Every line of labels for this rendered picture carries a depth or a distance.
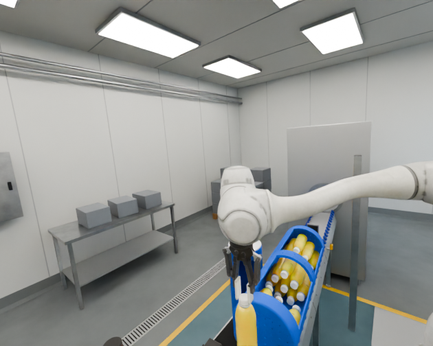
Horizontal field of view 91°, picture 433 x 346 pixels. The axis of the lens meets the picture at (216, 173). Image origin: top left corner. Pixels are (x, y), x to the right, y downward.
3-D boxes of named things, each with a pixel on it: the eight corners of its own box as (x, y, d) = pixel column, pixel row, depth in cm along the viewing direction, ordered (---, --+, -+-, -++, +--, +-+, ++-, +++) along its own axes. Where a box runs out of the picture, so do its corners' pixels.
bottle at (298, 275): (293, 266, 135) (285, 283, 119) (300, 258, 132) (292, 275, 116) (303, 273, 132) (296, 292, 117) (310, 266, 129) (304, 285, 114)
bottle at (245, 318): (260, 360, 69) (257, 308, 67) (238, 362, 70) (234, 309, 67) (256, 340, 76) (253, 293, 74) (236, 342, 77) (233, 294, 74)
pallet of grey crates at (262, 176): (272, 216, 505) (271, 167, 486) (256, 229, 444) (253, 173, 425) (231, 209, 580) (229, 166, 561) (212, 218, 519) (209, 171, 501)
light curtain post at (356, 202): (355, 327, 209) (361, 155, 182) (355, 331, 204) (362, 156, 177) (348, 324, 212) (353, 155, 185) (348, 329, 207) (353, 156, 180)
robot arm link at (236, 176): (223, 210, 72) (220, 226, 59) (219, 165, 69) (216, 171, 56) (255, 209, 71) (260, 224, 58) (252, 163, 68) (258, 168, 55)
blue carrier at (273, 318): (323, 265, 157) (325, 229, 152) (295, 379, 86) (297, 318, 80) (284, 254, 173) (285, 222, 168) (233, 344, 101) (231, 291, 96)
